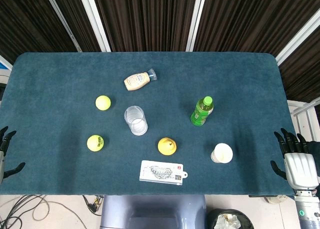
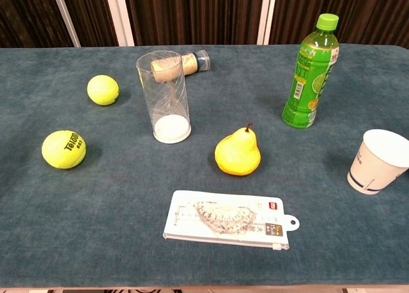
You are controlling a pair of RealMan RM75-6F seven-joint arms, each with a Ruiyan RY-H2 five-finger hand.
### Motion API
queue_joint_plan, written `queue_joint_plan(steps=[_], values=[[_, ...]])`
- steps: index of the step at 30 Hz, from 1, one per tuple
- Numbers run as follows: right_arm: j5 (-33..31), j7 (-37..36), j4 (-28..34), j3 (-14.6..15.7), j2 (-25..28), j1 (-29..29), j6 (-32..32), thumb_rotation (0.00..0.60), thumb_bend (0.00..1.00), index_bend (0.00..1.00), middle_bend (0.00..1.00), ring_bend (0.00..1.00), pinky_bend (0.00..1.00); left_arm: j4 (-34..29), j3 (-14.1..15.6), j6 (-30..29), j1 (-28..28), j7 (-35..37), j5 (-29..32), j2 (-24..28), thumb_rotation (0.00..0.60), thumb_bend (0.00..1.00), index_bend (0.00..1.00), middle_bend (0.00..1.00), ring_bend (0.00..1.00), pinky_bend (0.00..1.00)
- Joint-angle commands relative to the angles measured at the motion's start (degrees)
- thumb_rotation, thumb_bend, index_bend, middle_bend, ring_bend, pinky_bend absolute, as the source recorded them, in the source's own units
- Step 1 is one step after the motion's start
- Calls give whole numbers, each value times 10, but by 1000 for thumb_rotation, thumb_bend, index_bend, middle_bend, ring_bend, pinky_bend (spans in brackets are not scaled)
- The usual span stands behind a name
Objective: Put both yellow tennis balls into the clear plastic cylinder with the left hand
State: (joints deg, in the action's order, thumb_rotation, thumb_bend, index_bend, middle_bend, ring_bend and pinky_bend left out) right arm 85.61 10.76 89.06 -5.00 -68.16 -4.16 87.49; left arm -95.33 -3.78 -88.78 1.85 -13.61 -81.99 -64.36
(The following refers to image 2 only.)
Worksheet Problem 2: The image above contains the yellow ball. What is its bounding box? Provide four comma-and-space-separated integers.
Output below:
86, 74, 120, 106

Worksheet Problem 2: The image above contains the white partition post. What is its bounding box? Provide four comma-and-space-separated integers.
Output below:
104, 0, 135, 47
256, 0, 278, 45

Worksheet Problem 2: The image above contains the white paper cup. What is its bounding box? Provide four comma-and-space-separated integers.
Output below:
346, 129, 409, 195

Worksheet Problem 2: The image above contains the yellow lemon-shaped object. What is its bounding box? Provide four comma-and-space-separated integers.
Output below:
213, 122, 262, 177

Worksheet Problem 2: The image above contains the beige mayonnaise squeeze bottle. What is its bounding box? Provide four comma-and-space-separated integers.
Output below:
150, 49, 212, 83

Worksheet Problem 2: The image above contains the teal tablecloth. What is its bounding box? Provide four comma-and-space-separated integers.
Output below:
0, 44, 409, 289

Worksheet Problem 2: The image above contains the green tea plastic bottle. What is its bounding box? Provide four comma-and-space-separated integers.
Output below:
281, 13, 340, 129

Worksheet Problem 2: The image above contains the thin grey partition post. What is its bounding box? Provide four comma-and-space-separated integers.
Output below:
50, 0, 82, 48

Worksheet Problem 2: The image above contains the white flat product package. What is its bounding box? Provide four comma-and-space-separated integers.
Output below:
162, 189, 300, 251

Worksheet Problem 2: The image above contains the tennis ball with black print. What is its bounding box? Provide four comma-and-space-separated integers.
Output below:
41, 129, 87, 170

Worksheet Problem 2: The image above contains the dark brown curtain panel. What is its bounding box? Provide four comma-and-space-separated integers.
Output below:
123, 0, 266, 47
59, 0, 120, 47
0, 0, 74, 49
268, 0, 409, 49

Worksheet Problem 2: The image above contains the clear cup with yellow ball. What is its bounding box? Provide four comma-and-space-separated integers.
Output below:
135, 50, 192, 145

